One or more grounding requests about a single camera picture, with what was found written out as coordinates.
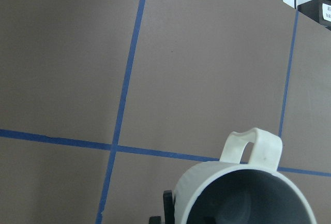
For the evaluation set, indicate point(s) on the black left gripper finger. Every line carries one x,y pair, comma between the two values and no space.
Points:
168,208

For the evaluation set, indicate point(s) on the white home mug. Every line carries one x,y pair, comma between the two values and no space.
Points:
243,186

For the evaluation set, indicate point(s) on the brown paper table mat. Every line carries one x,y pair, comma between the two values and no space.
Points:
105,103

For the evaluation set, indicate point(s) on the black labelled box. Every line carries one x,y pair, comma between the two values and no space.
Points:
317,10

